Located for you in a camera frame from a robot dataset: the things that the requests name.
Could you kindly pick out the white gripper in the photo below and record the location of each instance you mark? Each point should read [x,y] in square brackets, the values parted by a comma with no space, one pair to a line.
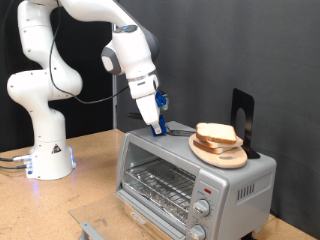
[146,103]

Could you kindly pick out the black spatula with blue block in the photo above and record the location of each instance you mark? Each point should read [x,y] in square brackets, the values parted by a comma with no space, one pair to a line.
[164,124]

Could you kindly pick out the white bread slice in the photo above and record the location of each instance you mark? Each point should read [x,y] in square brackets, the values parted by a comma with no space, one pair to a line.
[216,131]

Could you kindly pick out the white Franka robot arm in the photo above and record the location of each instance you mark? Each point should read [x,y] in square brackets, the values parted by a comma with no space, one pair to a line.
[43,126]

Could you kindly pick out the silver toaster oven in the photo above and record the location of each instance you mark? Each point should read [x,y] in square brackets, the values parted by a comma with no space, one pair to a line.
[180,146]

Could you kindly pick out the wooden block under oven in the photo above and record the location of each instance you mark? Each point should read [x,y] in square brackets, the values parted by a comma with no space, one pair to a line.
[133,213]

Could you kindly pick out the silver oven knob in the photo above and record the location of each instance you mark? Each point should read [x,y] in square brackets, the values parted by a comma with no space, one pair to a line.
[197,232]
[202,208]

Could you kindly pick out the metal pole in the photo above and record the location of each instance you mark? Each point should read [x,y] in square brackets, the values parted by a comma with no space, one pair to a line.
[115,113]

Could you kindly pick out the black backdrop cloth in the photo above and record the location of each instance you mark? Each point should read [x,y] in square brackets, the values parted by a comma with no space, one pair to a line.
[93,116]

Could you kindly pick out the round wooden cutting board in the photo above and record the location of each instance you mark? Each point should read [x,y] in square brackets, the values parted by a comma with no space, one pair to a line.
[226,161]

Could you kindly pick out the black metal bookend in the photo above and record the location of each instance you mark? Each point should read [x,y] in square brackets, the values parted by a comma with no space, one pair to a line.
[243,98]

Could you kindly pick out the dark grey backdrop curtain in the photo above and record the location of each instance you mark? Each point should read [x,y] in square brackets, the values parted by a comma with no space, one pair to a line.
[216,50]

